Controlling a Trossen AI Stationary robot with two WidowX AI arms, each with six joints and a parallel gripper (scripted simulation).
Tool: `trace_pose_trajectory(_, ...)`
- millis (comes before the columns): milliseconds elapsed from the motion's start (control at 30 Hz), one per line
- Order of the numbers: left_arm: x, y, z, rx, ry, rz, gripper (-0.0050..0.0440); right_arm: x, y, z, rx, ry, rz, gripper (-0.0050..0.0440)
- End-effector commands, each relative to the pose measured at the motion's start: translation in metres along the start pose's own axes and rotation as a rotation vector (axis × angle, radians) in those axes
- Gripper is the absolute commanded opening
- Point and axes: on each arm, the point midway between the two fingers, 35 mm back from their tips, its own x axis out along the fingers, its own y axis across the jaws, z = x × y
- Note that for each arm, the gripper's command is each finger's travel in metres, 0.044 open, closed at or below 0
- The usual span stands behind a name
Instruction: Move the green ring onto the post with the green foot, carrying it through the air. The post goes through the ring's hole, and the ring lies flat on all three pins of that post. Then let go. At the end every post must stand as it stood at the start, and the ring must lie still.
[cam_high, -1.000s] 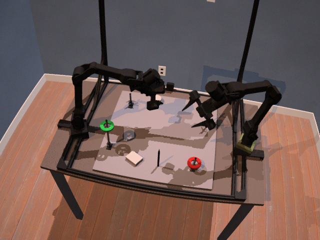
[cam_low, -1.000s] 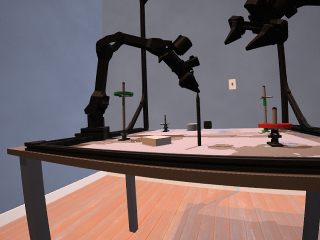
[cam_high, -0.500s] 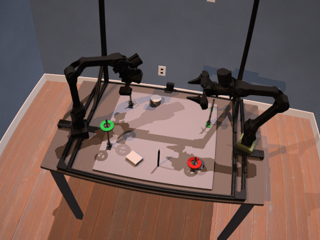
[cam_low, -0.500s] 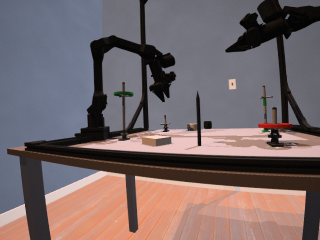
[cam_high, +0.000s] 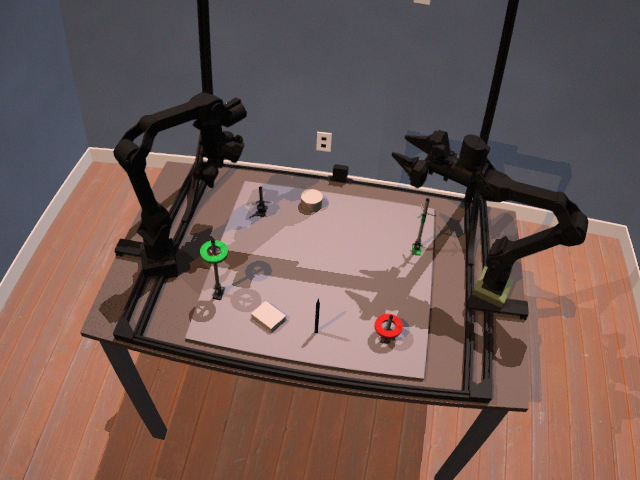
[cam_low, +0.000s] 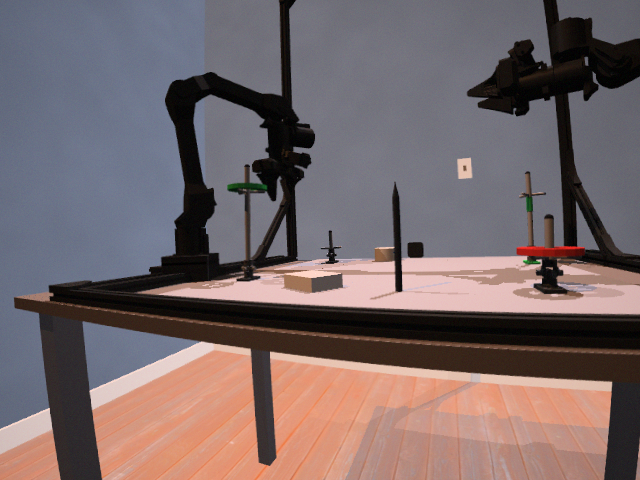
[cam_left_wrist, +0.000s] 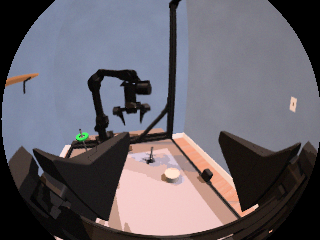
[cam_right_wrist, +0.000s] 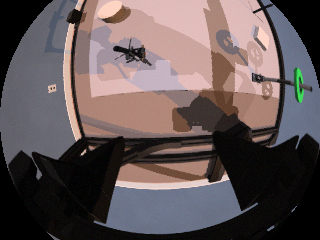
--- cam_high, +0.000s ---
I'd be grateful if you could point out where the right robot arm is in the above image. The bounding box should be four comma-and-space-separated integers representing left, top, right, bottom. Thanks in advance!
113, 91, 247, 264

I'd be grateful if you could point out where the beige short cylinder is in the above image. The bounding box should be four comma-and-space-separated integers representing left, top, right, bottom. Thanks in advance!
301, 189, 323, 212

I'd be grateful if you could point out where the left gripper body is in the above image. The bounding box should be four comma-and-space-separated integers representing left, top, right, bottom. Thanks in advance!
410, 148, 459, 188

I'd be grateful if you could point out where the tall brown post with crossbar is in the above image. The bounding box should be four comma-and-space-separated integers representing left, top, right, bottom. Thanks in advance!
208, 239, 225, 300

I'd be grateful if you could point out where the green ring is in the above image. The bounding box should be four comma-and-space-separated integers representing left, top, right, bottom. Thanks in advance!
200, 240, 228, 264

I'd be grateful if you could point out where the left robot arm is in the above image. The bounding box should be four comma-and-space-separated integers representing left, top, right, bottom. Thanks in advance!
430, 131, 588, 296

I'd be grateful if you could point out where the red flat disc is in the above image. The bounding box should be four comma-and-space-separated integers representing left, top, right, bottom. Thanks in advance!
374, 314, 403, 338

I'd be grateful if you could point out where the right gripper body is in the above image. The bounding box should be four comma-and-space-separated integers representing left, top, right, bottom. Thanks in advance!
193, 131, 234, 181

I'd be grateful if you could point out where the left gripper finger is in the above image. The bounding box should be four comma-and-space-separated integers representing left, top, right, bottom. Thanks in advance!
392, 152, 419, 180
405, 134, 433, 154

